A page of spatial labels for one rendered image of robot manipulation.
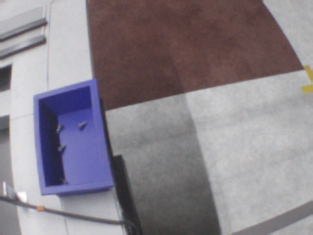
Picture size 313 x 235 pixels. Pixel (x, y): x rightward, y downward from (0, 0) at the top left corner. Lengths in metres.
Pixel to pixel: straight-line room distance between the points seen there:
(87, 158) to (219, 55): 1.33
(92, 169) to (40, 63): 0.34
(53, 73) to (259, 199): 1.09
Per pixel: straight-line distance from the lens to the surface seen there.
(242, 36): 2.13
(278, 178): 1.71
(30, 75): 0.96
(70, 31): 1.02
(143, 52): 2.00
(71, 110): 0.84
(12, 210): 0.89
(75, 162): 0.79
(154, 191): 1.63
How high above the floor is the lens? 1.54
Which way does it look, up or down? 60 degrees down
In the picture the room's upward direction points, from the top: 6 degrees counter-clockwise
